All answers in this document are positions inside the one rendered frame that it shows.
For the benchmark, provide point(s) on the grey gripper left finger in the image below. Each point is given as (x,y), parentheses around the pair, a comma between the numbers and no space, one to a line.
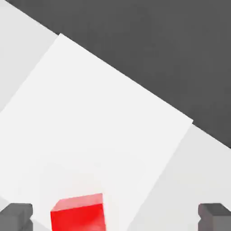
(15,217)

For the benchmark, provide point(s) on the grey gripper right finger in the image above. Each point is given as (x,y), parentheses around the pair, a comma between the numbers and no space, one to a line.
(214,218)

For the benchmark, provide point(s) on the small red cube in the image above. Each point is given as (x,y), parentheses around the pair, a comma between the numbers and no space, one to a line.
(77,214)

